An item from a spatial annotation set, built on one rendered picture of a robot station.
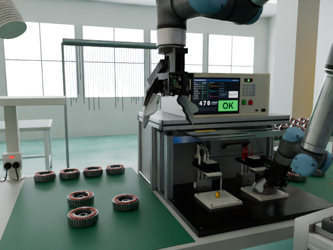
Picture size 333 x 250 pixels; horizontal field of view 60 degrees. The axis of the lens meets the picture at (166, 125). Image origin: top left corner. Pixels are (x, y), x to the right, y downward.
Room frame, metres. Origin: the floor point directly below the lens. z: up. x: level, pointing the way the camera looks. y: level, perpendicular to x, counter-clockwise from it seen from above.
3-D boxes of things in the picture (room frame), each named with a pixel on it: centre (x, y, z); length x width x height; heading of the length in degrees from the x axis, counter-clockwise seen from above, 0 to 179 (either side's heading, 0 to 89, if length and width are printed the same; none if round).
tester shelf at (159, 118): (1.54, -0.23, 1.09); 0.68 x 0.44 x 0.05; 110
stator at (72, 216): (1.04, 0.32, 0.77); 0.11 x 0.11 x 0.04
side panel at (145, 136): (1.50, 0.11, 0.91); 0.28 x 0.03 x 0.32; 20
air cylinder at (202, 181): (1.33, -0.17, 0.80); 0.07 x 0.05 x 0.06; 110
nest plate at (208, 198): (1.20, -0.22, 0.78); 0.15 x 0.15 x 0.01; 20
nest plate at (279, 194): (1.28, -0.45, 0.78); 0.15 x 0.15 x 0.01; 20
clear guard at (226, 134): (1.20, -0.20, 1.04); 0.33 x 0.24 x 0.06; 20
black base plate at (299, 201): (1.25, -0.33, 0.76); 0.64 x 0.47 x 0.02; 110
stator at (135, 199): (1.18, 0.17, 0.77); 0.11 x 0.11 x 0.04
